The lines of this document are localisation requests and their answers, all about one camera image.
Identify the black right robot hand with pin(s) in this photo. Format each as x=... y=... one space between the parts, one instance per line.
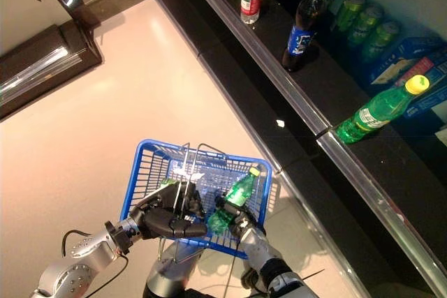
x=246 y=219

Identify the green Sprite bottle yellow cap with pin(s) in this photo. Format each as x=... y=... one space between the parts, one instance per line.
x=377 y=113
x=239 y=193

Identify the blue plastic shopping basket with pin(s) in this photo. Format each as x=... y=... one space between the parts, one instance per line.
x=223 y=177

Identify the small Pepsi cola bottle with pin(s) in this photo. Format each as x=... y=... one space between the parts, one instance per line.
x=304 y=33

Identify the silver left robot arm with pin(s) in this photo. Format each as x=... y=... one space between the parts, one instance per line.
x=84 y=252

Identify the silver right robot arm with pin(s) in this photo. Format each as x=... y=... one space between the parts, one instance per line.
x=258 y=249

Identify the silver left robot leg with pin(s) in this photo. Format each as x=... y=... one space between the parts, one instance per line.
x=167 y=273

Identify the black metal shelf board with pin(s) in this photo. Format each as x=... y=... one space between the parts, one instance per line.
x=269 y=102
x=349 y=78

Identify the dark brown side shelf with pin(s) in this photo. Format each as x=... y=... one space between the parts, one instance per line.
x=45 y=64

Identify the clear plastic price rail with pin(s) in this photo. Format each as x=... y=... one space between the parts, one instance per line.
x=379 y=207
x=272 y=67

